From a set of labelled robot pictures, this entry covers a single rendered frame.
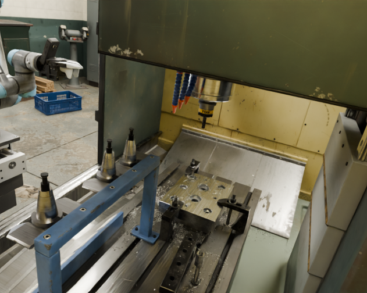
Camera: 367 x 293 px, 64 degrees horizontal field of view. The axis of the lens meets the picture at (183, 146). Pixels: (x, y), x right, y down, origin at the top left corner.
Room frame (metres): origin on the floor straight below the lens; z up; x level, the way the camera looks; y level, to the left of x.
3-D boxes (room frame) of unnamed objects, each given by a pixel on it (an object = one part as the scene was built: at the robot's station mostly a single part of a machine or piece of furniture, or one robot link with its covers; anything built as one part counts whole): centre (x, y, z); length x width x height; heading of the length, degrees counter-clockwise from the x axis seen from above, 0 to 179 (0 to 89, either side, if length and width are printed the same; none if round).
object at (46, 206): (0.51, 0.27, 1.26); 0.04 x 0.04 x 0.07
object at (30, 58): (1.23, 0.65, 1.39); 0.08 x 0.05 x 0.08; 160
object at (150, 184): (0.85, 0.09, 1.05); 0.10 x 0.05 x 0.30; 70
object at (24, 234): (0.46, 0.29, 1.21); 0.07 x 0.05 x 0.01; 70
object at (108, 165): (0.72, 0.20, 1.26); 0.04 x 0.04 x 0.07
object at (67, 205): (0.56, 0.25, 1.21); 0.07 x 0.05 x 0.01; 70
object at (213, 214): (1.05, -0.10, 0.97); 0.29 x 0.23 x 0.05; 160
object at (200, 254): (0.68, -0.10, 0.96); 0.03 x 0.03 x 0.13
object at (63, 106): (4.39, 2.04, 0.11); 0.62 x 0.42 x 0.22; 143
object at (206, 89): (0.97, -0.06, 1.48); 0.16 x 0.16 x 0.12
